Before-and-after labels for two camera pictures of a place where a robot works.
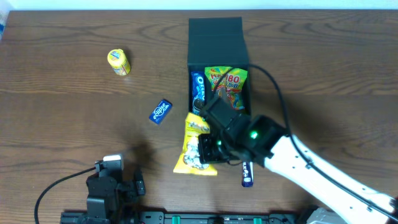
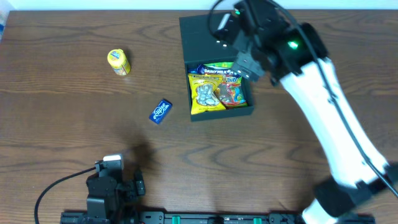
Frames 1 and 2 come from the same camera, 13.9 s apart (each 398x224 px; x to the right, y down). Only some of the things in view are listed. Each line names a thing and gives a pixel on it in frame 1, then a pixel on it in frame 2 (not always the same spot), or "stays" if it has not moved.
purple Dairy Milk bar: (247, 175) -> (200, 69)
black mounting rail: (304, 217) stays
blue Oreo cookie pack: (198, 91) -> (194, 71)
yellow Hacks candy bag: (189, 162) -> (203, 94)
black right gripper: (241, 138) -> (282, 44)
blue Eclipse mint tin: (160, 111) stays
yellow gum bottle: (118, 60) stays
